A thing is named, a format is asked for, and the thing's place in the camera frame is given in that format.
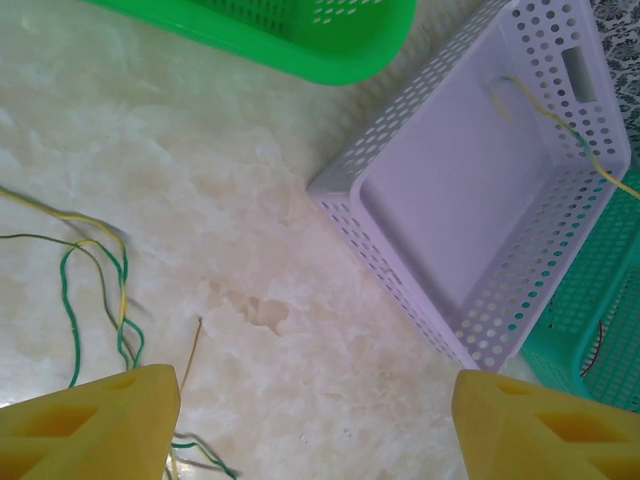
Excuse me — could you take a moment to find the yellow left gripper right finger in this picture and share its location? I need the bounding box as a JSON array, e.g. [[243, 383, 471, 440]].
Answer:
[[451, 369, 640, 480]]

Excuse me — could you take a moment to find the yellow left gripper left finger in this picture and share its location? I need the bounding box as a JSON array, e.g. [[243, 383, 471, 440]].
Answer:
[[0, 363, 182, 480]]

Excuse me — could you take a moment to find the red wire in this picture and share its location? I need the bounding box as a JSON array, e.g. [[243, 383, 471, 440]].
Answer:
[[578, 318, 605, 378]]

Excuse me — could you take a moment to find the teal plastic basket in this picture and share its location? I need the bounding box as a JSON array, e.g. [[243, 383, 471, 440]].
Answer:
[[519, 169, 640, 416]]

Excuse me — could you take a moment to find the lilac plastic basket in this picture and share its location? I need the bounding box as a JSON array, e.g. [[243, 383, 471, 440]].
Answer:
[[305, 0, 632, 374]]

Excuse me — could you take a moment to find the green plastic basket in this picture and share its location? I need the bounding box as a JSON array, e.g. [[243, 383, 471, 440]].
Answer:
[[79, 0, 419, 86]]

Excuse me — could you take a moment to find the thin olive wire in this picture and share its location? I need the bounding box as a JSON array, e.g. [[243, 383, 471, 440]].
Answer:
[[178, 317, 204, 394]]

